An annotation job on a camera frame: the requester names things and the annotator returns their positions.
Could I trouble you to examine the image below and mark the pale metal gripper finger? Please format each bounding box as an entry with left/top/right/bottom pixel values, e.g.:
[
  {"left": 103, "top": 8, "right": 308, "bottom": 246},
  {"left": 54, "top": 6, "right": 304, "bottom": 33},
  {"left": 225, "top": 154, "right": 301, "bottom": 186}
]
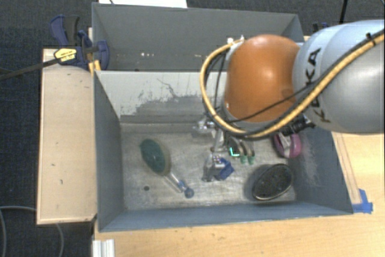
[
  {"left": 212, "top": 156, "right": 226, "bottom": 181},
  {"left": 201, "top": 155, "right": 215, "bottom": 183}
]

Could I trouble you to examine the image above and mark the small blue object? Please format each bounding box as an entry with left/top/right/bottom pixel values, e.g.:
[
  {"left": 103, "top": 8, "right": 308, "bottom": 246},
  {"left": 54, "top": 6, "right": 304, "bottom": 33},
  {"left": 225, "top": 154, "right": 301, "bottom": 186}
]
[{"left": 215, "top": 158, "right": 235, "bottom": 181}]

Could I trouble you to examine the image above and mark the black oval brush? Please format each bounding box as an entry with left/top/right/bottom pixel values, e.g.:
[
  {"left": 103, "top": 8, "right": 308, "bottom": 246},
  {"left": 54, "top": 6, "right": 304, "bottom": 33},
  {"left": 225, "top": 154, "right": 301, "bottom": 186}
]
[{"left": 250, "top": 163, "right": 294, "bottom": 201}]

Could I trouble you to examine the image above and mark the purple and white object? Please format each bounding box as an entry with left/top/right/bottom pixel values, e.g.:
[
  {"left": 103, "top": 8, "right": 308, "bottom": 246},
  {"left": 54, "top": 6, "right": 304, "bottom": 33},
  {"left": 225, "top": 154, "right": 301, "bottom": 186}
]
[{"left": 273, "top": 131, "right": 302, "bottom": 159}]

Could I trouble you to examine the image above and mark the grey metal bin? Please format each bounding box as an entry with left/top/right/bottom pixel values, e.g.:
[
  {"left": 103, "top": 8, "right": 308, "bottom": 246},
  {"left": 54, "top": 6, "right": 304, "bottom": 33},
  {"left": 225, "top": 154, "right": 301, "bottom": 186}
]
[{"left": 91, "top": 2, "right": 354, "bottom": 233}]

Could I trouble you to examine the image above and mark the pale wood board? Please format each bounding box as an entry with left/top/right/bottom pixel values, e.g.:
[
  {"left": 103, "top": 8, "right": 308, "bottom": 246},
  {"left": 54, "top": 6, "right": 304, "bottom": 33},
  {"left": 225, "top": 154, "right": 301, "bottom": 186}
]
[{"left": 36, "top": 48, "right": 99, "bottom": 225}]

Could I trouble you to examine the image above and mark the green brush with clear handle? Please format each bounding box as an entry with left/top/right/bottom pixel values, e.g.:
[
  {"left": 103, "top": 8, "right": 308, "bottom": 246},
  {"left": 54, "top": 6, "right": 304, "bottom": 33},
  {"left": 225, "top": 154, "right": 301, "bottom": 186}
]
[{"left": 138, "top": 138, "right": 195, "bottom": 199}]

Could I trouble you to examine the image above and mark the black cylinder on white bracket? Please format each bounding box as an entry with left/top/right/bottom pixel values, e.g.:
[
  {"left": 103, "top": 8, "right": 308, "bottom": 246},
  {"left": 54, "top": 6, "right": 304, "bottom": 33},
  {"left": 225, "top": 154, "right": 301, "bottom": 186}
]
[{"left": 281, "top": 116, "right": 315, "bottom": 137}]

